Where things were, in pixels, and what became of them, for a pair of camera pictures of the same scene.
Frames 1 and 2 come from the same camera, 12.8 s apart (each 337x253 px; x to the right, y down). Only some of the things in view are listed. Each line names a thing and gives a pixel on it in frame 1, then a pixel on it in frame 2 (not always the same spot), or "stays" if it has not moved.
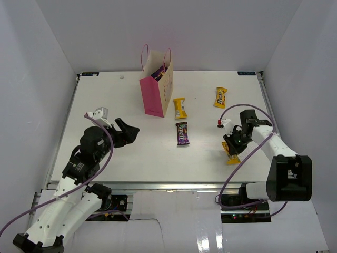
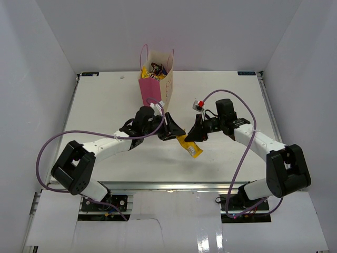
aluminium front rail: [164, 186] stays
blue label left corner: [89, 74] stays
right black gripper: [233, 148] to [199, 132]
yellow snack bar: [179, 112] to [190, 146]
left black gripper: [128, 134] to [173, 128]
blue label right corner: [246, 73] stays
